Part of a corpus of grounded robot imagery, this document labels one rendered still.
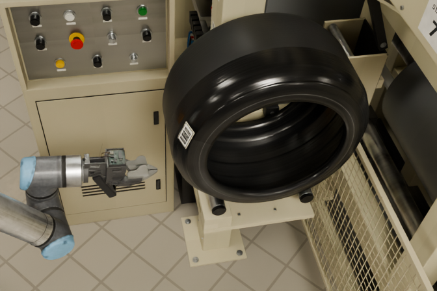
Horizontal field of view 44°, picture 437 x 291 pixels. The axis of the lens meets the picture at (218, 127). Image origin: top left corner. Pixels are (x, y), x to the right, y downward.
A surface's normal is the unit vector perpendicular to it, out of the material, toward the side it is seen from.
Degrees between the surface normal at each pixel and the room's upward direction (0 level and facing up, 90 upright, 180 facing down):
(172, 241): 0
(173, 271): 0
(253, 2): 90
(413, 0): 90
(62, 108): 90
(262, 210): 0
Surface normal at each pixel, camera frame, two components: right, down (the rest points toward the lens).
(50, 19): 0.21, 0.73
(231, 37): -0.31, -0.58
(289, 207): 0.07, -0.68
